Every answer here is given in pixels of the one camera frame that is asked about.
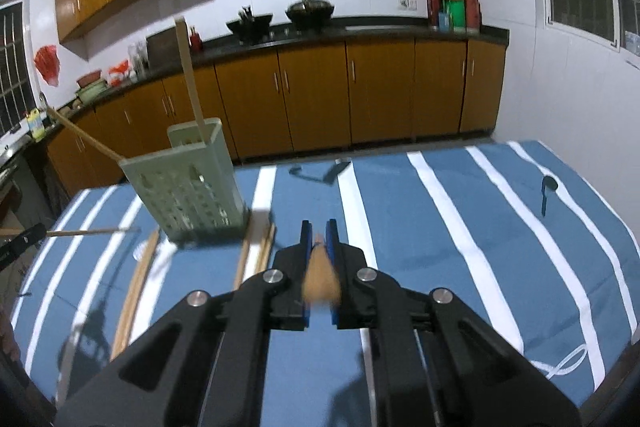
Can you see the green container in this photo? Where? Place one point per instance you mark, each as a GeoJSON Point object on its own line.
{"type": "Point", "coordinates": [457, 14]}

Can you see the wooden base cabinets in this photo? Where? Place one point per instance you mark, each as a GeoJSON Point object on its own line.
{"type": "Point", "coordinates": [380, 92]}

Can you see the wooden chopstick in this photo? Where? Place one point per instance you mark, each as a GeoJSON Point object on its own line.
{"type": "Point", "coordinates": [320, 282]}
{"type": "Point", "coordinates": [85, 135]}
{"type": "Point", "coordinates": [190, 77]}
{"type": "Point", "coordinates": [132, 292]}
{"type": "Point", "coordinates": [245, 257]}
{"type": "Point", "coordinates": [85, 233]}
{"type": "Point", "coordinates": [266, 249]}

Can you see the black spoon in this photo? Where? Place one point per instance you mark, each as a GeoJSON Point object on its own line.
{"type": "Point", "coordinates": [549, 183]}
{"type": "Point", "coordinates": [320, 178]}

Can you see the dark cutting board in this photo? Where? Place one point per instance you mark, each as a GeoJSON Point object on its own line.
{"type": "Point", "coordinates": [165, 49]}

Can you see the yellow detergent bottle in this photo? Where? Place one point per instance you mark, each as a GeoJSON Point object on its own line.
{"type": "Point", "coordinates": [35, 124]}

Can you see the white plastic container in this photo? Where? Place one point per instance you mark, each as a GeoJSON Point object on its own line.
{"type": "Point", "coordinates": [632, 43]}

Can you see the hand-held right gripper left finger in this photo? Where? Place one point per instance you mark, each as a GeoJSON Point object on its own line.
{"type": "Point", "coordinates": [306, 237]}

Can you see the clear glass jars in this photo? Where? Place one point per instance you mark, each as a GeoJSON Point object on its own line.
{"type": "Point", "coordinates": [138, 57]}

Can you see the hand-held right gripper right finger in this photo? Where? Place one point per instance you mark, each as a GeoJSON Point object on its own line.
{"type": "Point", "coordinates": [334, 233]}

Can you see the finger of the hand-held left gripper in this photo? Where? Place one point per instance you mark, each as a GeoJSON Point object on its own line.
{"type": "Point", "coordinates": [22, 241]}

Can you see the white wall socket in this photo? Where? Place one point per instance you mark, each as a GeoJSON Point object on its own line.
{"type": "Point", "coordinates": [407, 4]}

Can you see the green basin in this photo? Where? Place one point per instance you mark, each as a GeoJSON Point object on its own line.
{"type": "Point", "coordinates": [92, 91]}

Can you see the black kitchen countertop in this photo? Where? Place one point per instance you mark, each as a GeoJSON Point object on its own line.
{"type": "Point", "coordinates": [380, 32]}

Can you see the small red bottle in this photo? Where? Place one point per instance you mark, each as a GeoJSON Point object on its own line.
{"type": "Point", "coordinates": [195, 41]}

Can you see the black pot with lid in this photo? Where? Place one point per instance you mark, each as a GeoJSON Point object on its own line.
{"type": "Point", "coordinates": [310, 12]}

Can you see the blue white striped tablecloth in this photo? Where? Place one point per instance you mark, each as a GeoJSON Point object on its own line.
{"type": "Point", "coordinates": [450, 257]}

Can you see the red hanging plastic bag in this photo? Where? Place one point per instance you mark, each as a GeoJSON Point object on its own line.
{"type": "Point", "coordinates": [47, 64]}

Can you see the grey perforated chopstick holder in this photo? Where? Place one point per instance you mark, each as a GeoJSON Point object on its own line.
{"type": "Point", "coordinates": [185, 197]}

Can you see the black wok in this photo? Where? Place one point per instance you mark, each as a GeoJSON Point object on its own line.
{"type": "Point", "coordinates": [250, 29]}

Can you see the red and white bag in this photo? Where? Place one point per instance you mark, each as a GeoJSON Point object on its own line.
{"type": "Point", "coordinates": [120, 72]}

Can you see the red basin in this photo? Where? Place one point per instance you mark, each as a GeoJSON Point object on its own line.
{"type": "Point", "coordinates": [89, 78]}

